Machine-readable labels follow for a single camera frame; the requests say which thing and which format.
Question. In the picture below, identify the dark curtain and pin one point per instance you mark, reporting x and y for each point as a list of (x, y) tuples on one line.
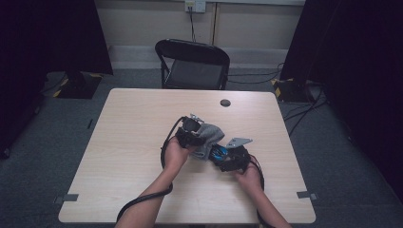
[(358, 63), (47, 38)]

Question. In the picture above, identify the white wall socket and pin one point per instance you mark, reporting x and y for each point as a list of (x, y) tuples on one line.
[(199, 6)]

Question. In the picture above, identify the person's left hand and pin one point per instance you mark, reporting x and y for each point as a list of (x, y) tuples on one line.
[(176, 155)]

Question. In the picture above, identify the black folding chair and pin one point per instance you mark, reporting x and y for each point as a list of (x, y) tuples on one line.
[(193, 52)]

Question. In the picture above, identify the person's right hand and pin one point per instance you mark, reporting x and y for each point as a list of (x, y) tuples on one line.
[(250, 180)]

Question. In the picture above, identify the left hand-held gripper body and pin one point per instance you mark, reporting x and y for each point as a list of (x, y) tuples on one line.
[(187, 133)]

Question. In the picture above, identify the grey tape piece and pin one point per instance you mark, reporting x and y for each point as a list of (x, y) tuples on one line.
[(67, 198), (306, 195)]

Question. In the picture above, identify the thin wall conduit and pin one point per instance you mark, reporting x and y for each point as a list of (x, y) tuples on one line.
[(215, 22)]

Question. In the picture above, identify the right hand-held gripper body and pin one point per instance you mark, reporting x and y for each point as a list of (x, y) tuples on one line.
[(237, 158)]

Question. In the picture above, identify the blue toy car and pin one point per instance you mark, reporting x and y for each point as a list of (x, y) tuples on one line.
[(220, 152)]

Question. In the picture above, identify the grey cloth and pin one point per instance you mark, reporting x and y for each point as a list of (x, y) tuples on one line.
[(210, 133)]

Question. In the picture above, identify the small black floor strip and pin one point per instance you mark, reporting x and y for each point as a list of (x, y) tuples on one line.
[(90, 123)]

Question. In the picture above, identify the black stand base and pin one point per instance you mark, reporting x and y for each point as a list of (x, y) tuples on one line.
[(79, 87), (291, 90)]

